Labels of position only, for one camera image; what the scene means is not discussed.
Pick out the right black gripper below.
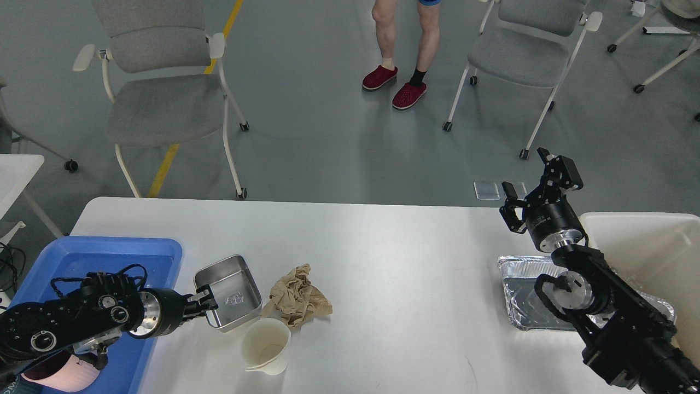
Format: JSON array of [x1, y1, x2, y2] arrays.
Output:
[[499, 147, 584, 253]]

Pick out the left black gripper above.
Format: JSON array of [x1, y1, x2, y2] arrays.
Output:
[[130, 288, 218, 339]]

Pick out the square steel tray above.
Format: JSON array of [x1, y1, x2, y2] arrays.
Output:
[[194, 255, 263, 333]]

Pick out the white paper cup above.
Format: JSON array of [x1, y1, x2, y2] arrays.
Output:
[[241, 318, 291, 375]]

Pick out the aluminium foil tray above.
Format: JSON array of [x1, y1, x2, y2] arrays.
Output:
[[497, 255, 676, 332]]

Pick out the pink ribbed mug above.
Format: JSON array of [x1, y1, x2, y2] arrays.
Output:
[[21, 351, 100, 392]]

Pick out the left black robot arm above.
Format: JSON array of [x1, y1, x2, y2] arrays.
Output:
[[1, 268, 218, 386]]

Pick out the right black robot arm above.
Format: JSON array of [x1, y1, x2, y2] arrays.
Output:
[[499, 147, 699, 393]]

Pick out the floor socket plate left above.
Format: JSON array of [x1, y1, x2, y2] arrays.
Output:
[[473, 181, 500, 200]]

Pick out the crumpled brown paper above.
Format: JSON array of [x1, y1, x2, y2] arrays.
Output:
[[260, 264, 333, 329]]

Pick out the white plastic bin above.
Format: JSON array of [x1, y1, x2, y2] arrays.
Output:
[[580, 212, 699, 364]]

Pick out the blue plastic tray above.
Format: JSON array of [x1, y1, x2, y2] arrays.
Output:
[[10, 235, 183, 393]]

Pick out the grey chair right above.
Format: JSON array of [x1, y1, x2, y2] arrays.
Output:
[[442, 1, 603, 160]]

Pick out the grey chair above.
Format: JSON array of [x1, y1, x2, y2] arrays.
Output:
[[1, 92, 79, 173], [73, 1, 249, 200], [442, 1, 603, 160]]

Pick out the person in black shirt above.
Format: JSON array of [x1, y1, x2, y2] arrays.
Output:
[[361, 0, 442, 111]]

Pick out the white side table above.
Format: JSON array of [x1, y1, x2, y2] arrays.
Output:
[[1, 154, 65, 239]]

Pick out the chair far right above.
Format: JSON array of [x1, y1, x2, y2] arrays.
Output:
[[607, 0, 700, 121]]

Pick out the grey chair far left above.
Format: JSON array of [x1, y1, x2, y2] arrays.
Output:
[[1, 92, 79, 173]]

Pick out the black cables at left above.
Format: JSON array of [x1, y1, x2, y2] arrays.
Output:
[[0, 242, 27, 296]]

